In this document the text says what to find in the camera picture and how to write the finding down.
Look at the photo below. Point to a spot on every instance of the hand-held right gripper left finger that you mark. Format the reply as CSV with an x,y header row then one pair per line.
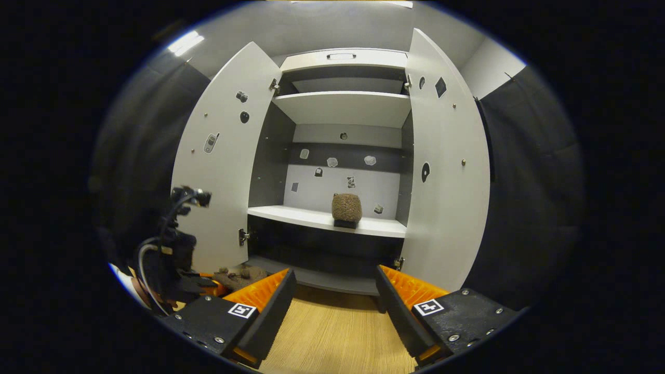
x,y
273,317

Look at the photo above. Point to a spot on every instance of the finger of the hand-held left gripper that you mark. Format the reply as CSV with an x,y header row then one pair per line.
x,y
218,291

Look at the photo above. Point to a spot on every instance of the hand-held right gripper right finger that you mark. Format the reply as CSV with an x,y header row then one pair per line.
x,y
402,322

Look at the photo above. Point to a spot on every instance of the brown fuzzy shoe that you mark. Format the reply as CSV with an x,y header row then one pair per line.
x,y
244,275
347,208

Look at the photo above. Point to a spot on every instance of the white cabinet door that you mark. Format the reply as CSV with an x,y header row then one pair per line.
x,y
447,208
223,182

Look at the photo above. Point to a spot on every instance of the white shoe cabinet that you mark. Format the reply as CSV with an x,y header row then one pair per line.
x,y
311,218

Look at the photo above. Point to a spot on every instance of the metal door hinge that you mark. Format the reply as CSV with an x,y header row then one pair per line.
x,y
408,82
243,237
398,263
274,86

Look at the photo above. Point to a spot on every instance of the ceiling light panel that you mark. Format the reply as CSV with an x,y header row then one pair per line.
x,y
185,43
400,3

